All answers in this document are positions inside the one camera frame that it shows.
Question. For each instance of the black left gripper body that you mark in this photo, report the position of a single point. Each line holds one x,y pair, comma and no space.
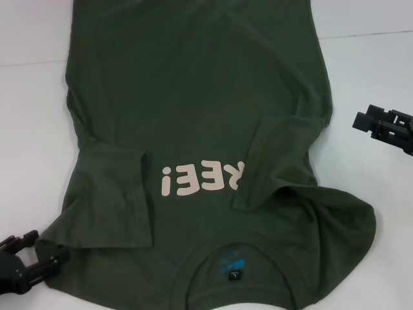
9,271

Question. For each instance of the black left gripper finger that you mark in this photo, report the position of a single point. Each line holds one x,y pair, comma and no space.
26,239
45,264

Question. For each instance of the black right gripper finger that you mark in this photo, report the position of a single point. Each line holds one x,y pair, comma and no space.
361,121
376,111

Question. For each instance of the dark green FREE t-shirt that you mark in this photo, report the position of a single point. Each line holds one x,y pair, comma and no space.
193,80

